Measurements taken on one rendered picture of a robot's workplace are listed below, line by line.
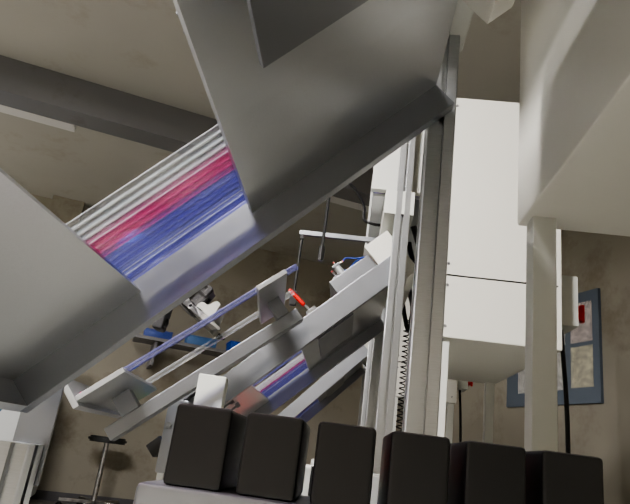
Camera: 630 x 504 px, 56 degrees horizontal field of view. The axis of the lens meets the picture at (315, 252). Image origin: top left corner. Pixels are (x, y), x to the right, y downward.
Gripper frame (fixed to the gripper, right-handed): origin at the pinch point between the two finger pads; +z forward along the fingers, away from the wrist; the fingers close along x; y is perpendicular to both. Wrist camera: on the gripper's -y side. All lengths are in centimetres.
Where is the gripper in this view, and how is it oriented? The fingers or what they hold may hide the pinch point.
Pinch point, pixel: (219, 336)
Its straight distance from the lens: 147.8
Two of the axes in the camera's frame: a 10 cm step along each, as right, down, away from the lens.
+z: 7.5, 6.4, -1.7
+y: 6.6, -6.9, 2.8
